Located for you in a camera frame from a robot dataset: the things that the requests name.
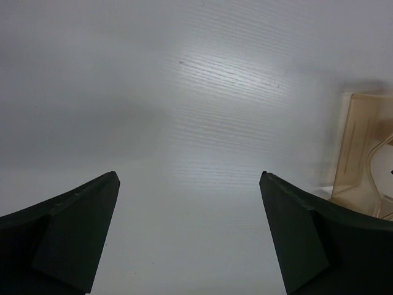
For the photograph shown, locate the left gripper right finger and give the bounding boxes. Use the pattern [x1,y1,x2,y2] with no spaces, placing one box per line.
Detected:
[260,171,392,294]

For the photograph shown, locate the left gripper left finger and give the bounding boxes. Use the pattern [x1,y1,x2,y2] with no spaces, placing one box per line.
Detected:
[1,171,120,294]

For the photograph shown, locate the transparent amber plastic bin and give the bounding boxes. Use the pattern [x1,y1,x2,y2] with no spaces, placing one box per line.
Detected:
[319,84,392,221]

